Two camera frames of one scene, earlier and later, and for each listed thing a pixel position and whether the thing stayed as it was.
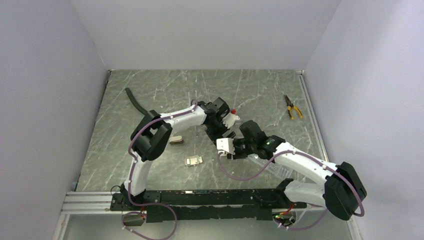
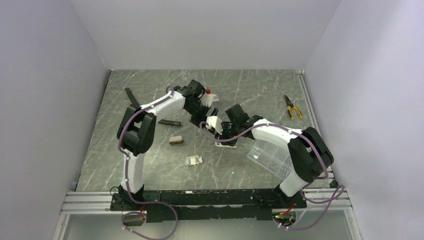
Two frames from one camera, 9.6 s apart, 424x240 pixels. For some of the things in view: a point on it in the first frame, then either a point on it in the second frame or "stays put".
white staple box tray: x=193 y=160 stays put
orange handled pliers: x=290 y=105 stays put
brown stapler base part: x=176 y=140 stays put
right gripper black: x=237 y=155 to x=224 y=125
